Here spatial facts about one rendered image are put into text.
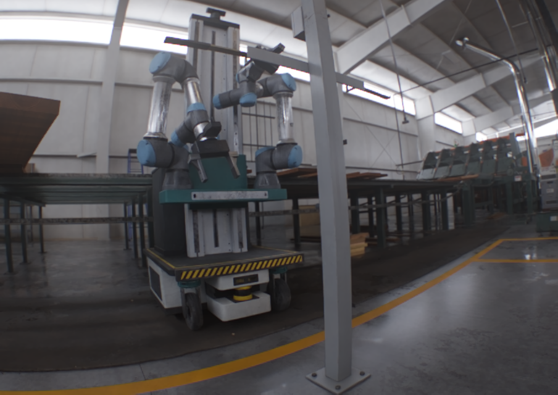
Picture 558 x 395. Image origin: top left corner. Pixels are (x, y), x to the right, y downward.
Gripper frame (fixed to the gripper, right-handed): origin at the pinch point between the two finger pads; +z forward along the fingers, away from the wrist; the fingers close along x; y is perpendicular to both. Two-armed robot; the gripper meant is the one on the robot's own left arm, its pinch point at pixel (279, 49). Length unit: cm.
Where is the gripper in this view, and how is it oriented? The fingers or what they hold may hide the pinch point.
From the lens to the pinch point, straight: 121.8
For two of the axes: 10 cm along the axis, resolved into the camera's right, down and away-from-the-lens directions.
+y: 3.3, -8.8, 3.3
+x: 7.6, 4.6, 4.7
